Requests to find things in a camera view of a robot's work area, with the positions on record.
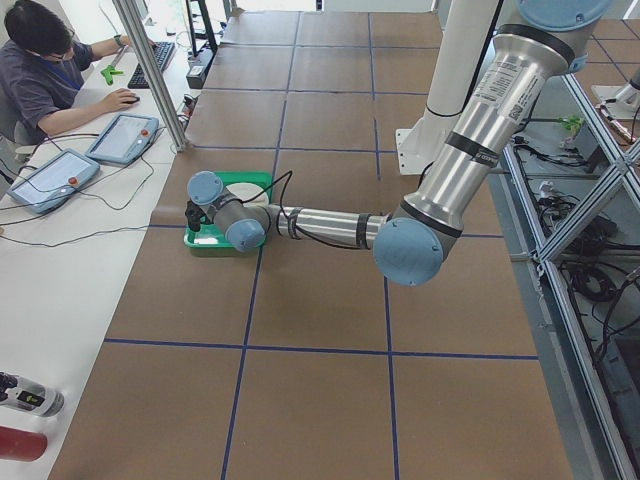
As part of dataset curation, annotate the white round plate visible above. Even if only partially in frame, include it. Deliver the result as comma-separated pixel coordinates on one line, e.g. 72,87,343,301
227,182,270,207

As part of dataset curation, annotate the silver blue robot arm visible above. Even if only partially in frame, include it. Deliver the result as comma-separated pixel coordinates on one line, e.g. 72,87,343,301
185,1,610,286

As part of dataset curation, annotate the green plastic tray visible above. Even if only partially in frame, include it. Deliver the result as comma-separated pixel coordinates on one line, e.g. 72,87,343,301
185,170,273,253

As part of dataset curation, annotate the black desktop box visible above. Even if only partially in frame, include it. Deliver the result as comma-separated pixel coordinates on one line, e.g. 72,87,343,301
186,48,214,90

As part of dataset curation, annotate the far blue teach pendant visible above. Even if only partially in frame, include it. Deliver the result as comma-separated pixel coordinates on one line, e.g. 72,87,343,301
86,113,159,166

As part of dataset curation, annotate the blue teach pendant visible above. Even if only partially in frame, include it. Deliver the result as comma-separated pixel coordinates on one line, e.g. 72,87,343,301
86,113,159,166
8,149,100,214

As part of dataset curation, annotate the black keyboard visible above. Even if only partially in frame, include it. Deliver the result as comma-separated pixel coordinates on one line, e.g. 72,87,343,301
126,41,177,90

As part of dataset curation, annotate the white central pillar with base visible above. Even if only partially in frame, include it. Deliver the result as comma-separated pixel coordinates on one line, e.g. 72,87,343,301
396,0,503,175

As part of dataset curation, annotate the green plastic clamp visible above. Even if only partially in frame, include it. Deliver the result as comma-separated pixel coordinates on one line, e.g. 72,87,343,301
100,65,124,86

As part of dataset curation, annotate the near blue teach pendant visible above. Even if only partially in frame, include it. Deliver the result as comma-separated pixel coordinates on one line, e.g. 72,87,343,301
8,149,100,214

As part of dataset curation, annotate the seated person in grey shirt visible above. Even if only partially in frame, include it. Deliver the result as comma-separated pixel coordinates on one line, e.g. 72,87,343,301
1,1,135,144

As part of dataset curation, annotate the clear water bottle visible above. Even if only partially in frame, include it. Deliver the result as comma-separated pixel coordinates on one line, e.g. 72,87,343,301
1,372,65,418

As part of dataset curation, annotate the red bottle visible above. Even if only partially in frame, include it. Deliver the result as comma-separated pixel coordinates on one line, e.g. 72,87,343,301
0,426,48,462

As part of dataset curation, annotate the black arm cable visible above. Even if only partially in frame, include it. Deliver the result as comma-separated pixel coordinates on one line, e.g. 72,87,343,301
244,170,389,248

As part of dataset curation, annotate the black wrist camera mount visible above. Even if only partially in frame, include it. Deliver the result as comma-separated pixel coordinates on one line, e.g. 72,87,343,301
185,200,205,232

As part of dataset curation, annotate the aluminium frame post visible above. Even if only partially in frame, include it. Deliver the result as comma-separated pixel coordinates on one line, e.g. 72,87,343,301
113,0,188,152

